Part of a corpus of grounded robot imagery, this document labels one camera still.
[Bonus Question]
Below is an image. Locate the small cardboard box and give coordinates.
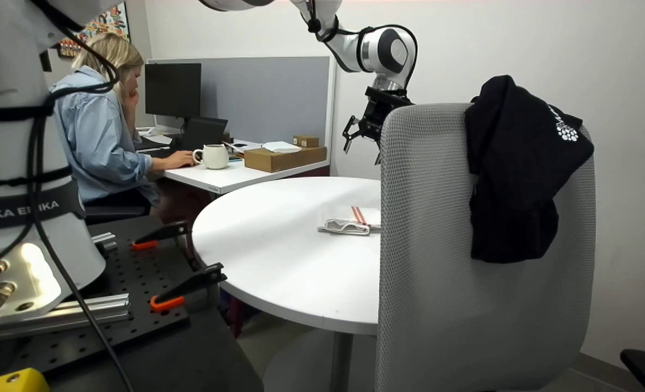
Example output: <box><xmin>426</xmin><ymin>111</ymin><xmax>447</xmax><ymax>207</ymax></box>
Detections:
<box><xmin>289</xmin><ymin>132</ymin><xmax>322</xmax><ymax>150</ymax></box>

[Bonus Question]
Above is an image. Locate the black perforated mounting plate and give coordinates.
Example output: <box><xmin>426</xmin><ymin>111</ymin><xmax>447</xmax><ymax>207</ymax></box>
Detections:
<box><xmin>0</xmin><ymin>228</ymin><xmax>224</xmax><ymax>378</ymax></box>

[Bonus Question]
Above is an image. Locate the black computer monitor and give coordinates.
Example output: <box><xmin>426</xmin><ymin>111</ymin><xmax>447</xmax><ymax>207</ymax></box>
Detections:
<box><xmin>143</xmin><ymin>61</ymin><xmax>203</xmax><ymax>122</ymax></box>

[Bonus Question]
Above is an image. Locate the white mug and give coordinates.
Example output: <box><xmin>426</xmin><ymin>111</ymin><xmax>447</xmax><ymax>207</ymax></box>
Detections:
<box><xmin>190</xmin><ymin>141</ymin><xmax>231</xmax><ymax>171</ymax></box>

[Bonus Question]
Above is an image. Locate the white paper sheet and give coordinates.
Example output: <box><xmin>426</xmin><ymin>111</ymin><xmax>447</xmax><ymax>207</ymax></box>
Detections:
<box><xmin>262</xmin><ymin>138</ymin><xmax>306</xmax><ymax>155</ymax></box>

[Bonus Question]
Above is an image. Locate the white and red towel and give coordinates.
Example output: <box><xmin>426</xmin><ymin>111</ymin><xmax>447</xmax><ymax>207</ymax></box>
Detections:
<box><xmin>316</xmin><ymin>204</ymin><xmax>383</xmax><ymax>239</ymax></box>

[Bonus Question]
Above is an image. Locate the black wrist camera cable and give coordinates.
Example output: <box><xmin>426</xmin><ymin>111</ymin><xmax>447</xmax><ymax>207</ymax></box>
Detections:
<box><xmin>304</xmin><ymin>0</ymin><xmax>420</xmax><ymax>75</ymax></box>

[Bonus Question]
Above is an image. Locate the orange and black clamp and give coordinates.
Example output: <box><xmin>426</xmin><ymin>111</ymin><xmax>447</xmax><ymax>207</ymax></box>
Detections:
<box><xmin>128</xmin><ymin>219</ymin><xmax>192</xmax><ymax>254</ymax></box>
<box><xmin>147</xmin><ymin>261</ymin><xmax>228</xmax><ymax>315</ymax></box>

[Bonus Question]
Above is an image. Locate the black laptop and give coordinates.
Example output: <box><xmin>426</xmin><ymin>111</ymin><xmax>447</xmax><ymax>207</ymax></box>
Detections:
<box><xmin>170</xmin><ymin>114</ymin><xmax>231</xmax><ymax>153</ymax></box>

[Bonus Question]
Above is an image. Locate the woman in blue shirt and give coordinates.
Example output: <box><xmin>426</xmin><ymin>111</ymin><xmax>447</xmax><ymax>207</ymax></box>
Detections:
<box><xmin>49</xmin><ymin>31</ymin><xmax>199</xmax><ymax>211</ymax></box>

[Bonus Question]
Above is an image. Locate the white paper stack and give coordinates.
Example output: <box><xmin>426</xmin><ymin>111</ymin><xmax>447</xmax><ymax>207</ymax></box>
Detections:
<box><xmin>138</xmin><ymin>124</ymin><xmax>176</xmax><ymax>148</ymax></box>

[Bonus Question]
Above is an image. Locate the gray office chair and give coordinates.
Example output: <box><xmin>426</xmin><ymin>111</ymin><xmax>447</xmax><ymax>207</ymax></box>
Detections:
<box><xmin>374</xmin><ymin>99</ymin><xmax>599</xmax><ymax>392</ymax></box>

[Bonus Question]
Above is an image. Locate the colourful wall poster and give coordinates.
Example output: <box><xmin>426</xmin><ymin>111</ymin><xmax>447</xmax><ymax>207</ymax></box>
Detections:
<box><xmin>55</xmin><ymin>0</ymin><xmax>133</xmax><ymax>61</ymax></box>

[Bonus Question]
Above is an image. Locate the silver aluminium rail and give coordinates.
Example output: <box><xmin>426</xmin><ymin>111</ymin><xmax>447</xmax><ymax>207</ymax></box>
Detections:
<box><xmin>0</xmin><ymin>292</ymin><xmax>133</xmax><ymax>343</ymax></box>

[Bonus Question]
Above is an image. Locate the gray partition panel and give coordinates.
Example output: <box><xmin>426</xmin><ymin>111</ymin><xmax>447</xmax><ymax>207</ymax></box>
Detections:
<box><xmin>151</xmin><ymin>55</ymin><xmax>337</xmax><ymax>175</ymax></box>

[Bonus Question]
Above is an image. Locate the yellow object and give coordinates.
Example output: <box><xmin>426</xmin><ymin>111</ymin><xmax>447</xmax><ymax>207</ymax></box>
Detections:
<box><xmin>0</xmin><ymin>366</ymin><xmax>52</xmax><ymax>392</ymax></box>

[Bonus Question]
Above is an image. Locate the large flat cardboard box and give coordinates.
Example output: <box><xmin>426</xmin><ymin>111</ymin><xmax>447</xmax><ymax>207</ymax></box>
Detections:
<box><xmin>242</xmin><ymin>144</ymin><xmax>330</xmax><ymax>173</ymax></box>

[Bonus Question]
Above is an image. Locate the black garment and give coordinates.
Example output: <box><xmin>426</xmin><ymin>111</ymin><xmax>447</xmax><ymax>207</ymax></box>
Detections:
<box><xmin>463</xmin><ymin>73</ymin><xmax>597</xmax><ymax>265</ymax></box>

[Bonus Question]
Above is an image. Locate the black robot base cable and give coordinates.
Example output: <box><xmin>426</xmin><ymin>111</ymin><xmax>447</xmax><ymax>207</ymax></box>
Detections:
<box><xmin>26</xmin><ymin>0</ymin><xmax>138</xmax><ymax>392</ymax></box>

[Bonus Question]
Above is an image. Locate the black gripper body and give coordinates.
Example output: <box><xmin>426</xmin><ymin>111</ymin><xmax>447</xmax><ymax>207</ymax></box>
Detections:
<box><xmin>355</xmin><ymin>102</ymin><xmax>395</xmax><ymax>146</ymax></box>

